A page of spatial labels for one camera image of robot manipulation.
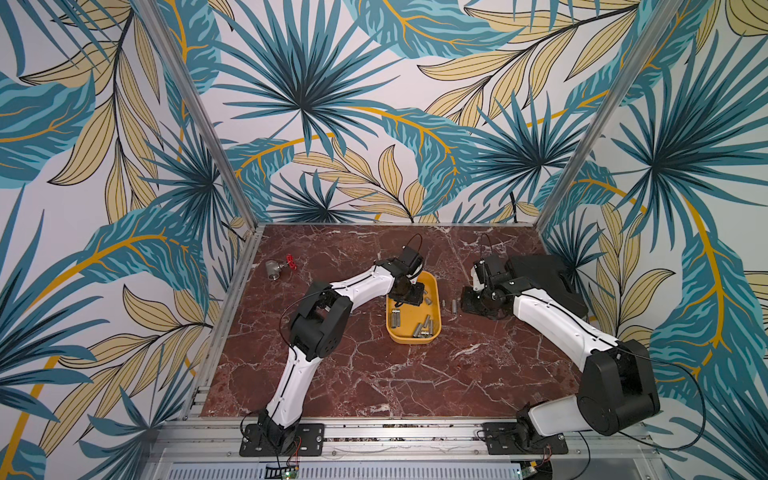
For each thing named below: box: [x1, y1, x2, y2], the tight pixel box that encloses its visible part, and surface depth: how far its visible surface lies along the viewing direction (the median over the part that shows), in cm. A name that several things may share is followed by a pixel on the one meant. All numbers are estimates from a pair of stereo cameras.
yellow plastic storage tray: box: [385, 271, 442, 345], surface depth 94 cm
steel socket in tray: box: [391, 310, 401, 329], surface depth 96 cm
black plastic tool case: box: [510, 255, 589, 318], surface depth 103 cm
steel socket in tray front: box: [412, 314, 434, 338], surface depth 94 cm
